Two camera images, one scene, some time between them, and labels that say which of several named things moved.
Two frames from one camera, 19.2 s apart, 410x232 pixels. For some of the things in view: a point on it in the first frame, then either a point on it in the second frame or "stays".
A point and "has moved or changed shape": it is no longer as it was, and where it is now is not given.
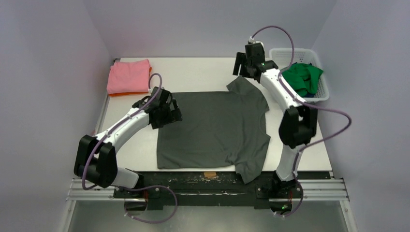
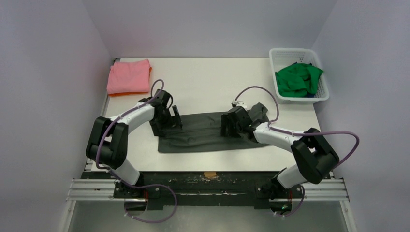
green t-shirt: x=303 y=78 stays
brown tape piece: x=210 y=174 stays
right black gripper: x=242 y=66 to x=230 y=122
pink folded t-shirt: x=128 y=77 stays
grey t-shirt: x=218 y=129 has moved or changed shape
